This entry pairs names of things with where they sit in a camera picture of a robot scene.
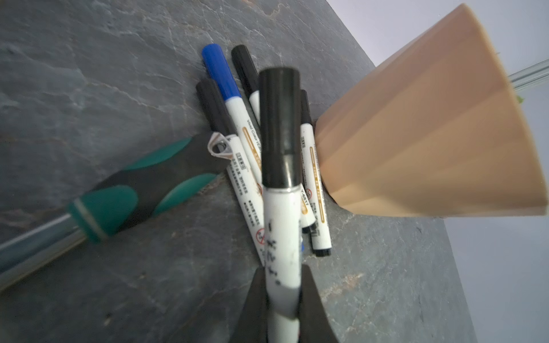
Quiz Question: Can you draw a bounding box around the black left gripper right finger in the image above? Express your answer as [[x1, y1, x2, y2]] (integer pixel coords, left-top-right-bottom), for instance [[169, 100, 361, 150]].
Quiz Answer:
[[298, 264, 338, 343]]

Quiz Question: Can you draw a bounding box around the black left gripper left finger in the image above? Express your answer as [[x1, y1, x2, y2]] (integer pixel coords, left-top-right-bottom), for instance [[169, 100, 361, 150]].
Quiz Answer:
[[229, 267, 268, 343]]

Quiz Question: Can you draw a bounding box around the white whiteboard marker blue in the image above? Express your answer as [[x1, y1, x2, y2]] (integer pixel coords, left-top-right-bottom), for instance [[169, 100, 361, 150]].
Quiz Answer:
[[202, 44, 262, 186]]

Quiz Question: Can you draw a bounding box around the black pen cap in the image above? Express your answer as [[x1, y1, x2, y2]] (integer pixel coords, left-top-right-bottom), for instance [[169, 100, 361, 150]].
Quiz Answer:
[[259, 67, 302, 189]]

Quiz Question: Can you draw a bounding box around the white whiteboard marker black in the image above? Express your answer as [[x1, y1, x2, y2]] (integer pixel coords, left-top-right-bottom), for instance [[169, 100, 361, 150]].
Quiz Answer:
[[231, 44, 317, 234]]

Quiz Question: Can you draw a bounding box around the beige pot with green plant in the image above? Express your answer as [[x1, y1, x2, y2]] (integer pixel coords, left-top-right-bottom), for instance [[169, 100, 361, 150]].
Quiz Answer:
[[315, 4, 548, 217]]

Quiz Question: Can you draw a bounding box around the green handled ratchet tool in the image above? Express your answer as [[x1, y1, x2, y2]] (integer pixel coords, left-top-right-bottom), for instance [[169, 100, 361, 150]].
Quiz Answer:
[[1, 131, 234, 290]]

